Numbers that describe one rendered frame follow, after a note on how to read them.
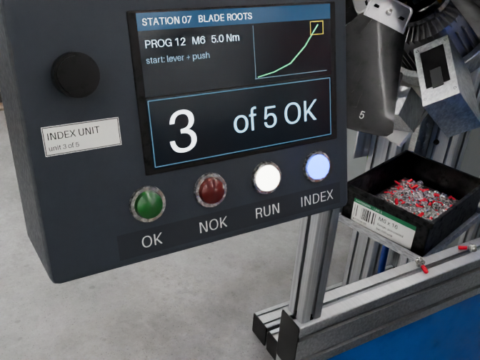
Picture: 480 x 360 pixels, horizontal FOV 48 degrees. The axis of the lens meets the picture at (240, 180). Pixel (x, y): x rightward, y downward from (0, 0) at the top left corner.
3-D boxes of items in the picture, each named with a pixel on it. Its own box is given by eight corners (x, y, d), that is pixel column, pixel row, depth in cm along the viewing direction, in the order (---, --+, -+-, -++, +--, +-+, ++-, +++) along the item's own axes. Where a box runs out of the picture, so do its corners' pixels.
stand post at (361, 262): (339, 343, 178) (395, 81, 134) (357, 362, 172) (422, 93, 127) (328, 348, 176) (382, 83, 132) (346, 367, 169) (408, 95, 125)
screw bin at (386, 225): (398, 179, 109) (406, 148, 106) (478, 213, 100) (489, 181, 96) (336, 216, 95) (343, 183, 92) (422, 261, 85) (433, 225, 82)
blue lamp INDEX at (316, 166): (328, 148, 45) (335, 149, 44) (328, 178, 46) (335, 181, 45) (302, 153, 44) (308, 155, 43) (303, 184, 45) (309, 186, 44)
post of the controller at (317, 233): (306, 302, 68) (329, 166, 59) (321, 317, 66) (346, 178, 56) (287, 309, 67) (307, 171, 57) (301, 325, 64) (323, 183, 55)
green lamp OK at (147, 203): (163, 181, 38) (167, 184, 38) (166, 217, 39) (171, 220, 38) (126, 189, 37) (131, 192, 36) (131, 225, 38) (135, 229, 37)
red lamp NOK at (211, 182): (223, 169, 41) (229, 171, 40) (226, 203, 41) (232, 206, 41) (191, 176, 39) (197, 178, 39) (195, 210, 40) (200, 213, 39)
